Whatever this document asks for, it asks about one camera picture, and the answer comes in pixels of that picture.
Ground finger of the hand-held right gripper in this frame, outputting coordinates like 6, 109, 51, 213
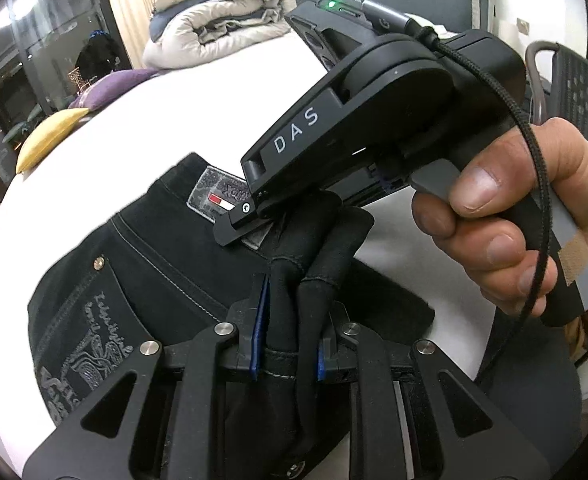
212, 194, 276, 247

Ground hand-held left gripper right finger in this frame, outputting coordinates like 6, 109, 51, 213
317, 304, 556, 480

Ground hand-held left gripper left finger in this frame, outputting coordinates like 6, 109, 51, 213
21, 274, 271, 480

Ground black denim pants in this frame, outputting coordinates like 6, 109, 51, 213
26, 152, 437, 480

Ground person's right hand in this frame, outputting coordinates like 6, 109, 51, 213
411, 118, 588, 319

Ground white bed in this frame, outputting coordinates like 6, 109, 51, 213
0, 25, 480, 461

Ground purple pillow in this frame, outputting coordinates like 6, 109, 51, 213
69, 67, 163, 111

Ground rolled beige grey duvet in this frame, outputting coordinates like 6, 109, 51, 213
143, 0, 298, 70

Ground black mesh chair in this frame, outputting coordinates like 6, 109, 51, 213
524, 41, 588, 147

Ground yellow pillow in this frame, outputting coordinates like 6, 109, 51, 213
16, 107, 90, 175

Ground person's grey trouser leg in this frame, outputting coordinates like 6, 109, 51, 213
474, 340, 586, 480

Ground dark hanging clothes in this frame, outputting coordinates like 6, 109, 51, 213
76, 30, 125, 96

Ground glass window door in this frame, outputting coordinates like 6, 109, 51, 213
0, 0, 136, 201

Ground black braided cable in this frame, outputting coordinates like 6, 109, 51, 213
359, 0, 551, 386

